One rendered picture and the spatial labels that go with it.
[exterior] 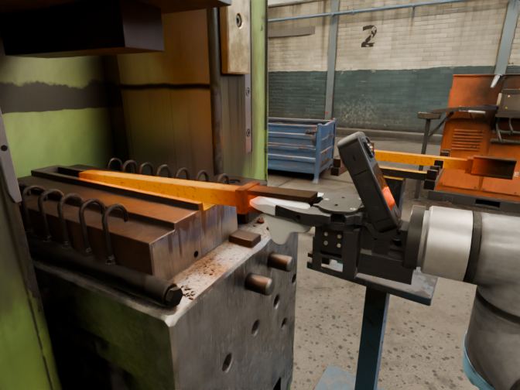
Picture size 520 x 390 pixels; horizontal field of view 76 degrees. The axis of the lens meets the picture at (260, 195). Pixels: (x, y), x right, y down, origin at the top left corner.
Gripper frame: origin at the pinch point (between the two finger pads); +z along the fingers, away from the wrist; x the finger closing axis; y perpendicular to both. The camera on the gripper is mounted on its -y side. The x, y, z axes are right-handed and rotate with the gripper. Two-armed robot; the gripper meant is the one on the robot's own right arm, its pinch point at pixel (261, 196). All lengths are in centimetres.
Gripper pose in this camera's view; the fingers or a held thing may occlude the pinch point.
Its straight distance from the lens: 45.7
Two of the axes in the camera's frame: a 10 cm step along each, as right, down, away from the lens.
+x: 4.7, -2.8, 8.4
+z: -8.8, -1.3, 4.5
